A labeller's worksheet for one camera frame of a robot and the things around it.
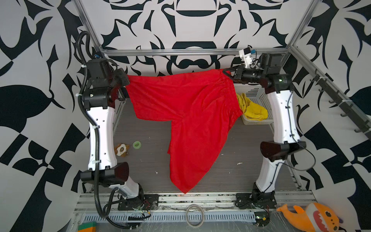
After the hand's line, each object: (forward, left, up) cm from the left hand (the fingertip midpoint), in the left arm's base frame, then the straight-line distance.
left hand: (118, 69), depth 63 cm
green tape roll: (-11, +3, -49) cm, 50 cm away
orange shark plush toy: (-52, -84, -41) cm, 107 cm away
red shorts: (-7, -37, -16) cm, 41 cm away
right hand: (-1, -46, -1) cm, 46 cm away
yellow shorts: (+10, -77, -44) cm, 89 cm away
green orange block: (-52, +17, -46) cm, 71 cm away
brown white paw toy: (-15, +11, -46) cm, 50 cm away
